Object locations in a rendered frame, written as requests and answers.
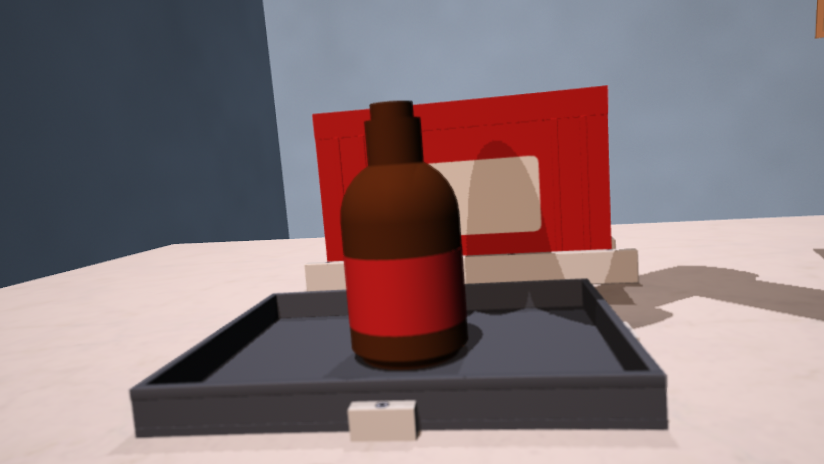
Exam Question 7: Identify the brown bottle with red label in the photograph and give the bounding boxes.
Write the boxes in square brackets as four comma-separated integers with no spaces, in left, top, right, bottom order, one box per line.
[340,100,468,370]

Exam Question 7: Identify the dark grey shallow tray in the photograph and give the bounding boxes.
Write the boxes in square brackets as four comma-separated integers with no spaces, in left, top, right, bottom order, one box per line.
[129,278,669,438]

